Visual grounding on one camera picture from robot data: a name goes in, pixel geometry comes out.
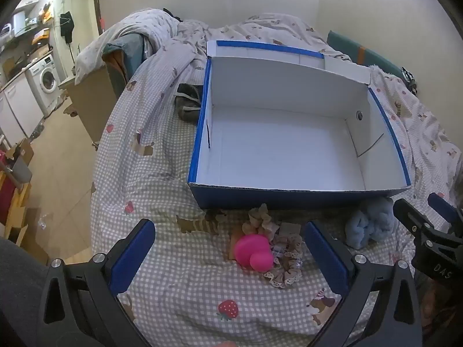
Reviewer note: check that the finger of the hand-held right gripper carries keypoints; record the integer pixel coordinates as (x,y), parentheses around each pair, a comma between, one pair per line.
(410,214)
(442,206)

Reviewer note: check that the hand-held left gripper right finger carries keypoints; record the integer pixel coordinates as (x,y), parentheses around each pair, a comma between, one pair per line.
(324,260)

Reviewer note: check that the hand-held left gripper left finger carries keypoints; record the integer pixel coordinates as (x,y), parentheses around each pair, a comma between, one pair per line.
(134,256)

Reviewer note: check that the beige lace scrunchie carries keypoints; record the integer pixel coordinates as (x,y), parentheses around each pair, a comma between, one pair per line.
(287,260)

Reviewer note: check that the light blue fluffy scrunchie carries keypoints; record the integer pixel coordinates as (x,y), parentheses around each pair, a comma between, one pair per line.
(369,224)

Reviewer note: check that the pink soft toy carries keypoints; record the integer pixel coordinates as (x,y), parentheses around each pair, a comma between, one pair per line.
(251,251)

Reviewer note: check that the small beige frilly scrunchie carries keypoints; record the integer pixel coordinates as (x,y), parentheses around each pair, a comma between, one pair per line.
(258,218)

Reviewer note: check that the blue and white cardboard box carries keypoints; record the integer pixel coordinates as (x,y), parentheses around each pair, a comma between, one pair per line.
(282,141)

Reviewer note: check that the checked printed bed sheet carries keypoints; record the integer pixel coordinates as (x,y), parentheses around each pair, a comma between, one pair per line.
(162,173)

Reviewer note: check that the black hair clip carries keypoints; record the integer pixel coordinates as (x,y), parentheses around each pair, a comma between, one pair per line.
(408,77)

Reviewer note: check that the red cloth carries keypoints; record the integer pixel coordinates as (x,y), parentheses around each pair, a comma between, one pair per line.
(6,198)

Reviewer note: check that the grey plastic object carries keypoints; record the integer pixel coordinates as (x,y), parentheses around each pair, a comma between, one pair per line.
(21,170)

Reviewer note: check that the brown cardboard box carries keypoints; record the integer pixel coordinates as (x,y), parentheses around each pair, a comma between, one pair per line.
(92,104)

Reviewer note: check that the dark brown cloth item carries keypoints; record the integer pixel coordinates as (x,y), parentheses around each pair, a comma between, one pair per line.
(188,106)

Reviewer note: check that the teal cushion with orange stripe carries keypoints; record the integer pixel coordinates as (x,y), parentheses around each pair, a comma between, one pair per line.
(365,56)

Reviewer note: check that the white kitchen cabinet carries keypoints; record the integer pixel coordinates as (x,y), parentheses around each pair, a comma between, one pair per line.
(16,112)

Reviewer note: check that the white washing machine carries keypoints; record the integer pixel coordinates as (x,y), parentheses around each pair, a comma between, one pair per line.
(45,77)

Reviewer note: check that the folded teal cloth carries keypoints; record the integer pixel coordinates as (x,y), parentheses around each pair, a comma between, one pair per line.
(124,52)

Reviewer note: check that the black hanging bag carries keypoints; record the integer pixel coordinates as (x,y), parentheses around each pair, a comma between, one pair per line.
(67,23)

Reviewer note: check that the white printed duvet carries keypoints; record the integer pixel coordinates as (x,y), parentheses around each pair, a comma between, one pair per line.
(231,32)

